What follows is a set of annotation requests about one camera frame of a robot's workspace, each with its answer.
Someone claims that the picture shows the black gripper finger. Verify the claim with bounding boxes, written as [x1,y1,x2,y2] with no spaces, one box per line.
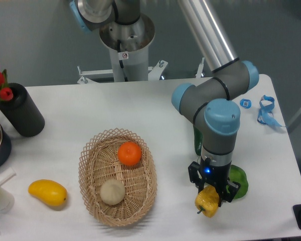
[218,192,225,207]
[196,183,204,193]

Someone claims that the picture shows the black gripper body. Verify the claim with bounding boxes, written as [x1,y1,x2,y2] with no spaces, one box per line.
[188,153,241,202]

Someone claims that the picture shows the yellow bell pepper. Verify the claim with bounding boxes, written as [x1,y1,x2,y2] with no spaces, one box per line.
[195,185,219,218]

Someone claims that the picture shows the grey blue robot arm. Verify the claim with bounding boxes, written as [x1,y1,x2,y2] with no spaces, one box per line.
[70,1,259,203]

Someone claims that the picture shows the green bok choy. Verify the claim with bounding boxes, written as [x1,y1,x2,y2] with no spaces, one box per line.
[229,165,249,199]

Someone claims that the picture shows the green cucumber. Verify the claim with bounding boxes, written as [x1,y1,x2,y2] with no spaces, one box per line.
[193,126,203,163]

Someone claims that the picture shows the orange fruit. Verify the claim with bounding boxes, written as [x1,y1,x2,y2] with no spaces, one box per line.
[117,142,142,166]

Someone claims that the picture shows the small blue round tag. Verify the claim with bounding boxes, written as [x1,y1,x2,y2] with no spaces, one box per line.
[240,98,252,109]

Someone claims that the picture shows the woven wicker basket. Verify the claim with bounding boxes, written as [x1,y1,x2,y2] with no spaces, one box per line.
[79,128,157,226]

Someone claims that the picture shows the yellow mango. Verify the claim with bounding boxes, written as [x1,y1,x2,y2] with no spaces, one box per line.
[28,179,67,207]

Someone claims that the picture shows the white paper box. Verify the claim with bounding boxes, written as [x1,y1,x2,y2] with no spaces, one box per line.
[0,168,16,186]

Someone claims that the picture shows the black cylindrical vase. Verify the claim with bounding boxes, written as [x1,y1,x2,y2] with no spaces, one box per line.
[0,83,45,137]

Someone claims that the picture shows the white plastic bottle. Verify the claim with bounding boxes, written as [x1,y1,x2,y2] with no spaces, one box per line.
[0,186,15,213]

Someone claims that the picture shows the blue lanyard strap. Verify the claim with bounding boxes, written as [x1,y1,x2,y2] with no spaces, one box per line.
[256,94,286,128]

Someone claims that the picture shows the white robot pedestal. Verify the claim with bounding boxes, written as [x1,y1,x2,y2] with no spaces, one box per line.
[76,14,206,85]

